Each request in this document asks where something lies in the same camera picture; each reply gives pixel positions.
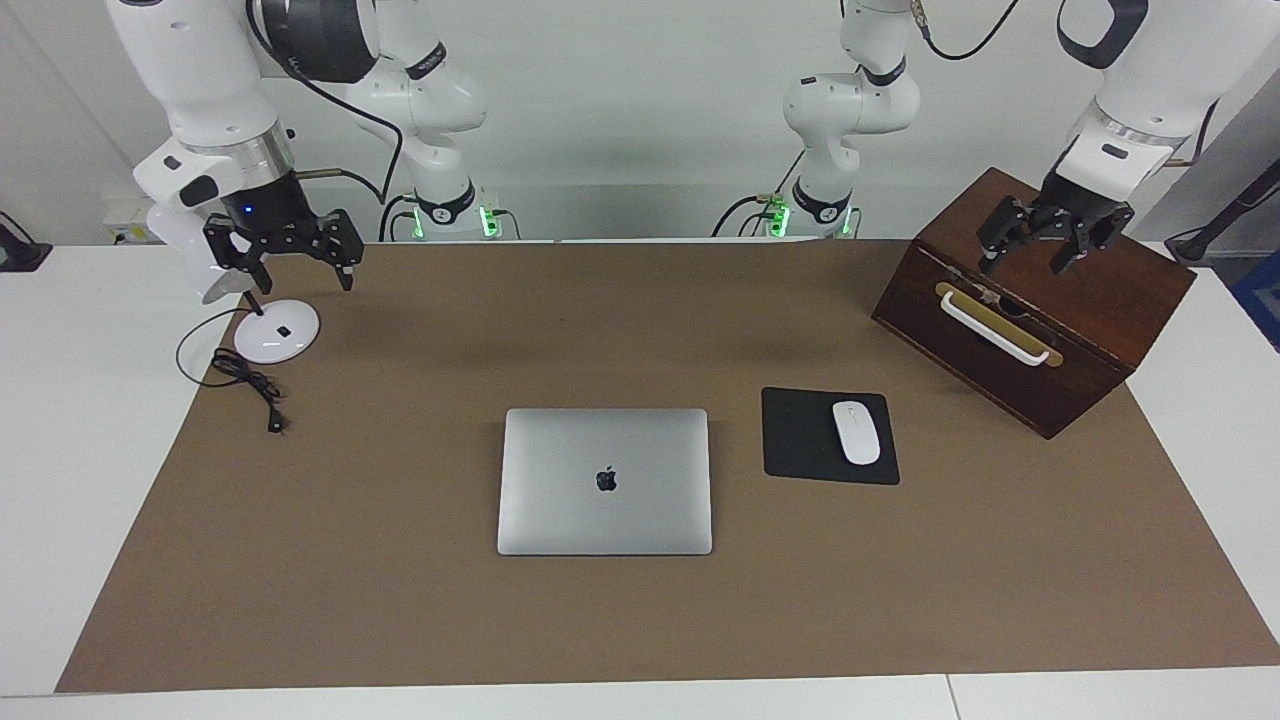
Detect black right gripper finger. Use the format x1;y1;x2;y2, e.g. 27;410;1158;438
205;245;266;296
318;208;366;293

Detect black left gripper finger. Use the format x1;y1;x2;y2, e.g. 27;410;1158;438
977;195;1036;276
1048;210;1133;276

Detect silver laptop computer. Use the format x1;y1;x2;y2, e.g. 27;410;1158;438
496;407;714;557

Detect dark brown wooden box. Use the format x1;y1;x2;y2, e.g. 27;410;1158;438
871;166;1198;441

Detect white desk lamp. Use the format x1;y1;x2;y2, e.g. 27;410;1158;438
146;200;322;366

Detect black stand with round foot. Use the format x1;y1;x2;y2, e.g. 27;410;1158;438
1165;158;1280;266

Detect blue crate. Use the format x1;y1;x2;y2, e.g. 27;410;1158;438
1228;250;1280;353

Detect black stand with flat foot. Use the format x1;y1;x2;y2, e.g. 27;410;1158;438
0;210;53;273

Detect white computer mouse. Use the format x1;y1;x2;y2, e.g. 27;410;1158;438
832;400;882;467

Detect black mouse pad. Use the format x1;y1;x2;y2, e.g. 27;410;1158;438
761;387;901;487

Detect brown table mat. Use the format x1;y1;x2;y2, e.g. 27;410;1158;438
55;240;1280;694

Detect black arm base cable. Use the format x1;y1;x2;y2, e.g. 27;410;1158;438
378;193;416;243
712;193;771;238

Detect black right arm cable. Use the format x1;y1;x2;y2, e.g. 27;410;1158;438
245;0;406;206

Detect white box handle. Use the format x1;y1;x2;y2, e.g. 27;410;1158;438
940;290;1051;367

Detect brass handle plate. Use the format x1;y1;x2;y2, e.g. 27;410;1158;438
935;281;1064;369

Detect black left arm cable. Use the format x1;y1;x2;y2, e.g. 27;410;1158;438
905;0;1223;168

